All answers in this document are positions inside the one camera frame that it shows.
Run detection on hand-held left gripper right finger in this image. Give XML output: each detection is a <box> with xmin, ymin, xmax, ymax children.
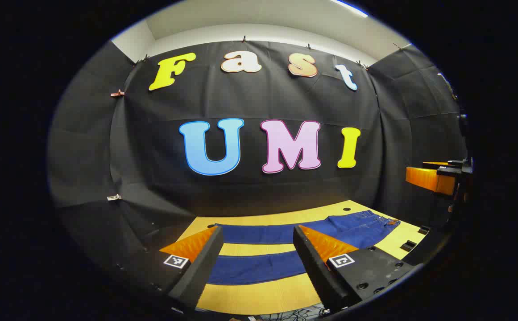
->
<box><xmin>293</xmin><ymin>224</ymin><xmax>413</xmax><ymax>313</ymax></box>

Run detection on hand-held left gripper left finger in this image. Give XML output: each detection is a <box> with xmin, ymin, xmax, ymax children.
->
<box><xmin>114</xmin><ymin>225</ymin><xmax>224</xmax><ymax>313</ymax></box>

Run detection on black backdrop cloth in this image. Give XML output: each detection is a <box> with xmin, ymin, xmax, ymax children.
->
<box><xmin>47</xmin><ymin>40</ymin><xmax>469</xmax><ymax>308</ymax></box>

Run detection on tangle of black cables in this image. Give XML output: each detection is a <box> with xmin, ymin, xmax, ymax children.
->
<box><xmin>245</xmin><ymin>305</ymin><xmax>332</xmax><ymax>321</ymax></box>

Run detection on blue denim jeans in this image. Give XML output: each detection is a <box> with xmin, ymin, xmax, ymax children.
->
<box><xmin>207</xmin><ymin>210</ymin><xmax>401</xmax><ymax>286</ymax></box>

